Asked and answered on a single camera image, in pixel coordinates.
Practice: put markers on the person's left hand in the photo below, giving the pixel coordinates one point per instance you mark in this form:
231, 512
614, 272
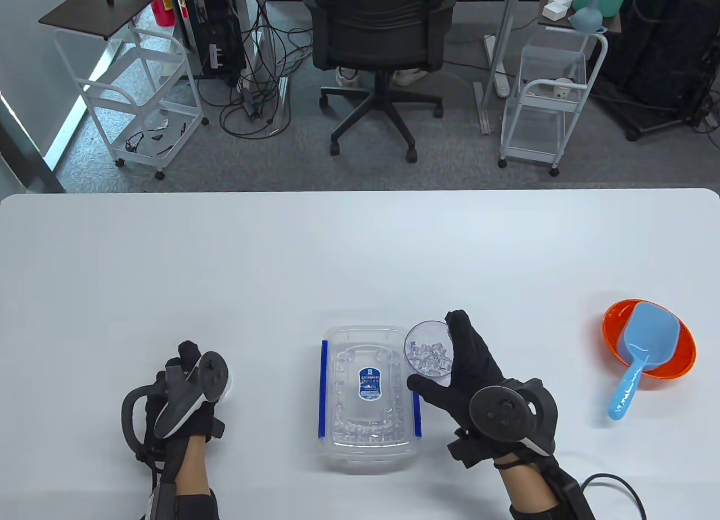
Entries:
197, 424

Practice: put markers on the person's right hand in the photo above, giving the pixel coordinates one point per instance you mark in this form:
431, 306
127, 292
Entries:
472, 368

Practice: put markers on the white black controller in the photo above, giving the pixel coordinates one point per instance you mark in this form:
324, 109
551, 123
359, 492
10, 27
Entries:
174, 413
500, 413

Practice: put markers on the small batch of ice cubes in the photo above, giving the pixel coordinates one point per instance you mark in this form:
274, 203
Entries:
430, 357

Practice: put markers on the clear plastic shaker cup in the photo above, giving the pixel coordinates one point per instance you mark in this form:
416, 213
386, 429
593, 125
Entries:
419, 331

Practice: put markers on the clear container lid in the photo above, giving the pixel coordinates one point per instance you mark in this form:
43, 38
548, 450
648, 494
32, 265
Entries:
365, 340

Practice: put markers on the pile of ice cubes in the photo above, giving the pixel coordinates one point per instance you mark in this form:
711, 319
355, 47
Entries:
371, 430

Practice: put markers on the clear container with blue latches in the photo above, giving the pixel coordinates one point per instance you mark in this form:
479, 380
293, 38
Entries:
323, 385

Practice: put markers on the blue plastic scoop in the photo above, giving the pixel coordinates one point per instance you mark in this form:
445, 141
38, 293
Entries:
649, 334

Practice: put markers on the person's left forearm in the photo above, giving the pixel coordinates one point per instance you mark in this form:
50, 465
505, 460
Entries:
194, 469

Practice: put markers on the person's right forearm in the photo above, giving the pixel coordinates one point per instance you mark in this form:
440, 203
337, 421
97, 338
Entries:
526, 486

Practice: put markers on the black left wrist sensor box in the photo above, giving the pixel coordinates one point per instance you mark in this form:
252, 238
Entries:
166, 500

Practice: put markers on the black wrist sensor box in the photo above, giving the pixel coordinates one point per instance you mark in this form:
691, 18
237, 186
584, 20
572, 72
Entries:
166, 500
568, 497

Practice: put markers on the orange plastic bowl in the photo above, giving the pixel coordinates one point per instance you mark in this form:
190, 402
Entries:
619, 328

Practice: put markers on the black right wrist sensor box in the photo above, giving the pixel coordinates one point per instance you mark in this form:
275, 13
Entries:
568, 497

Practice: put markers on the white mug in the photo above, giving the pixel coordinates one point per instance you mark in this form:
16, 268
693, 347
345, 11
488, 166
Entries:
562, 89

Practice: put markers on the white power strip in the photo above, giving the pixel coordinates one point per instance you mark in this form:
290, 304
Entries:
498, 64

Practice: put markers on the grey pillar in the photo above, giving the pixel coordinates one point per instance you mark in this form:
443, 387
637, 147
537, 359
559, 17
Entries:
22, 154

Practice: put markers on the white desk leg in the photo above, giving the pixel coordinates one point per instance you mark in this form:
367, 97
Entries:
500, 47

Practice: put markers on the black office chair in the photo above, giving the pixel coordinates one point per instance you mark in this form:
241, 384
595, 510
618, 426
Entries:
382, 30

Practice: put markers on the brown side table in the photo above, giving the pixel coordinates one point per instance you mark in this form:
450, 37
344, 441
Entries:
548, 25

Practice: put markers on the light blue vase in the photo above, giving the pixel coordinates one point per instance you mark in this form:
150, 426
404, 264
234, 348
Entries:
586, 18

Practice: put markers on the small white boxes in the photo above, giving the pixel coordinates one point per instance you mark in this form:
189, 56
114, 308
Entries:
557, 7

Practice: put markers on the black covered equipment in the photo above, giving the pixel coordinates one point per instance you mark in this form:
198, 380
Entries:
664, 47

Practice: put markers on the black computer tower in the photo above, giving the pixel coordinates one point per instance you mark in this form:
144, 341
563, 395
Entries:
216, 30

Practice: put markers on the red fire extinguisher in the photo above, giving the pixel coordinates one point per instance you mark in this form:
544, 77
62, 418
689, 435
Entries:
163, 10

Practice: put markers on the dark brown board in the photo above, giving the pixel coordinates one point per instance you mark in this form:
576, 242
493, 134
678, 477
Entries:
101, 5

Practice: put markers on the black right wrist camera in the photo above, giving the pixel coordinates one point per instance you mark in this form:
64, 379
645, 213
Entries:
469, 452

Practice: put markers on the silver rail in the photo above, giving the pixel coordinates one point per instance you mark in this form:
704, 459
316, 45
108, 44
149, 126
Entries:
279, 101

